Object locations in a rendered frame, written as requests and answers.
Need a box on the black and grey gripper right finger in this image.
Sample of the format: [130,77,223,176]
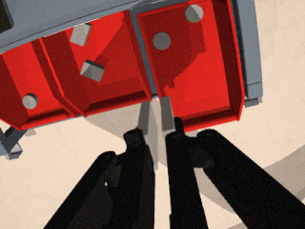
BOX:
[160,95,305,229]

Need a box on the grey steel disc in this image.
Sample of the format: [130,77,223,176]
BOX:
[184,4,203,23]
[152,31,171,50]
[22,94,38,109]

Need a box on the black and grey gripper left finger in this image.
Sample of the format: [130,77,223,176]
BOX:
[43,100,158,229]

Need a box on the grey rectangular block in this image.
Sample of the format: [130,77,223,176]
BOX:
[70,23,92,47]
[80,59,106,82]

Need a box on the dark grey metal shelf rack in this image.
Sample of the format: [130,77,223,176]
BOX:
[0,0,263,160]

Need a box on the red bin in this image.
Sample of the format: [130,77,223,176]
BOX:
[39,10,152,117]
[136,0,245,133]
[0,38,79,132]

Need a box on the dark green case with orange latches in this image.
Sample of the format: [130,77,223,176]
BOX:
[0,0,11,33]

